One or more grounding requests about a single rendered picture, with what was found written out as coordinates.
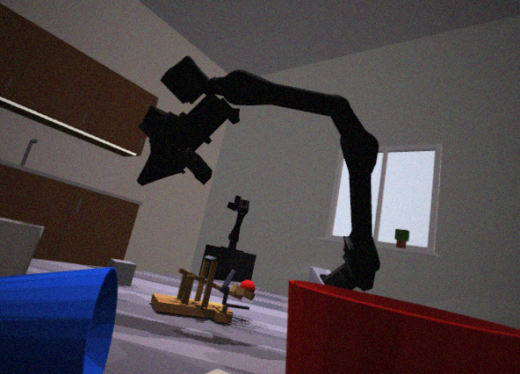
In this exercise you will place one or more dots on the red ball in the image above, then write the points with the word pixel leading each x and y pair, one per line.
pixel 248 285

